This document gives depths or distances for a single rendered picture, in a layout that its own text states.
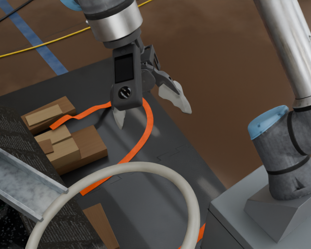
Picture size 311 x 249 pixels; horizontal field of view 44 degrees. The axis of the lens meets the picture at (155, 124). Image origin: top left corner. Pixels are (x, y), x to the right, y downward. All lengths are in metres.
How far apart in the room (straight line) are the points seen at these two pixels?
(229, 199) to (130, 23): 1.02
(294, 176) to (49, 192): 0.78
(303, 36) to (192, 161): 1.61
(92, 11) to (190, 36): 3.01
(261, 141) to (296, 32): 0.35
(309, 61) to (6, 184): 0.99
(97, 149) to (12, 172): 1.34
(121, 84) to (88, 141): 2.03
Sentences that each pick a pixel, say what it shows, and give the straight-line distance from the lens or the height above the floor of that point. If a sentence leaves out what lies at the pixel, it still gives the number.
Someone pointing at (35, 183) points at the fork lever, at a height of 1.13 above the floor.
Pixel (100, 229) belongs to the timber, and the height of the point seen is 0.14.
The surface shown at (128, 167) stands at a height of 1.21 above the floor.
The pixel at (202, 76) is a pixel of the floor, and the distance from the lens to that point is 3.23.
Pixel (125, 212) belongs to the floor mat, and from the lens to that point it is 2.45.
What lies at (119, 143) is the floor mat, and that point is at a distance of 2.74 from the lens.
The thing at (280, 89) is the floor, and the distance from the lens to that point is 3.26.
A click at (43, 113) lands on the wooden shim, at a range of 2.91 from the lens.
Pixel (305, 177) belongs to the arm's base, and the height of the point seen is 1.13.
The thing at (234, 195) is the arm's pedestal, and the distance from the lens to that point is 1.56.
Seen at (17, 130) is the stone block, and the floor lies 0.73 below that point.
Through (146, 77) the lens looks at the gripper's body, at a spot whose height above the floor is 1.70.
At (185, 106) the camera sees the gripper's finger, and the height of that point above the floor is 1.63.
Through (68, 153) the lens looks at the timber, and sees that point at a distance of 2.51.
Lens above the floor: 2.18
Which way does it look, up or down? 50 degrees down
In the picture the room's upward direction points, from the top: straight up
